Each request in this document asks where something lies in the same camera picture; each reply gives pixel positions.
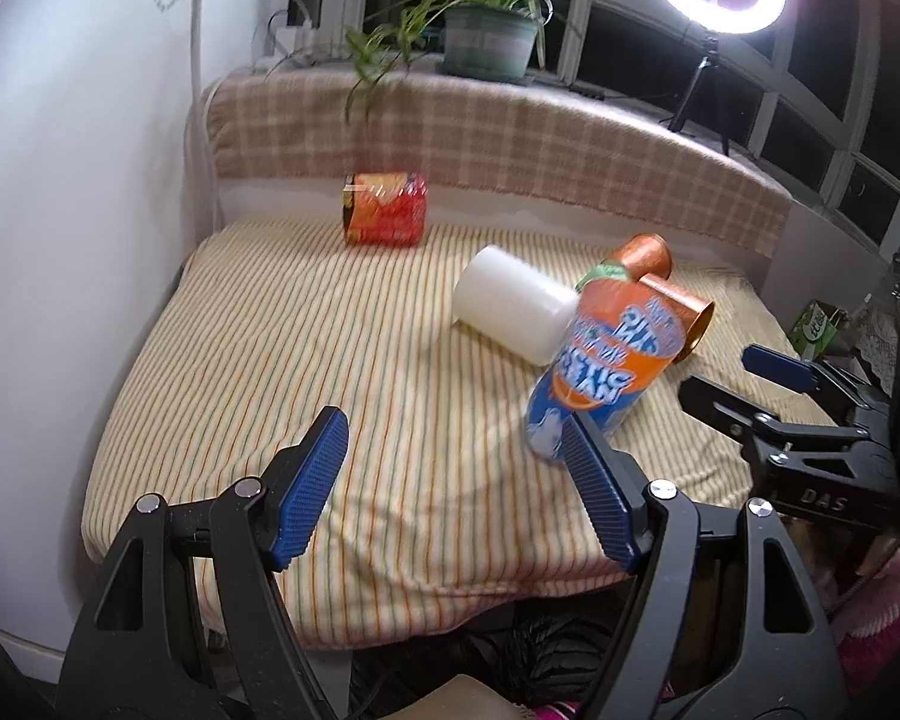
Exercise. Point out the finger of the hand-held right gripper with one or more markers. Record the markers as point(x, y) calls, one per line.
point(720, 401)
point(776, 366)

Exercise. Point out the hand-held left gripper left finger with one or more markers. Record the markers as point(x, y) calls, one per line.
point(311, 484)

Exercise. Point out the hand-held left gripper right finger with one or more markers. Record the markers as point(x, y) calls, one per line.
point(598, 493)

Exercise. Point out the white cup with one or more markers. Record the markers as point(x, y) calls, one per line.
point(514, 300)

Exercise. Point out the copper metal cup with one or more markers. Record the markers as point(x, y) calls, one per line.
point(694, 319)

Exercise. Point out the orange cup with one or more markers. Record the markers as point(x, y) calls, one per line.
point(645, 255)

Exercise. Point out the green carton box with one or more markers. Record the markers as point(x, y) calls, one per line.
point(814, 326)

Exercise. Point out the orange and blue labelled bottle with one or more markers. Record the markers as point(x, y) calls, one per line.
point(607, 367)

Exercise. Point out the striped beige blanket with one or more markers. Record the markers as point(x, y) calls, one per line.
point(345, 360)

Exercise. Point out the pink cloth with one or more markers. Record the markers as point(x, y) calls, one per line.
point(889, 607)

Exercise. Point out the dark cloth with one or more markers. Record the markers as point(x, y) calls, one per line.
point(525, 652)

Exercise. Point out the beige cloth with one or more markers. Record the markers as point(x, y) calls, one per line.
point(450, 697)

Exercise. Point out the red snack packet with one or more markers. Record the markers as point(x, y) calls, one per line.
point(386, 208)

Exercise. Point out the black tripod stand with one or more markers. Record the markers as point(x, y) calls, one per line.
point(706, 67)

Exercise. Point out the plaid beige blanket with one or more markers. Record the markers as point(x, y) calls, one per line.
point(540, 146)

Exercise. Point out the potted spider plant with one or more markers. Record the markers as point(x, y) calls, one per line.
point(487, 34)

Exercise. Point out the white power adapter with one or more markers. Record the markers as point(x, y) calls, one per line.
point(294, 37)

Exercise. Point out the white window frame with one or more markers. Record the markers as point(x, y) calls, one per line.
point(585, 7)

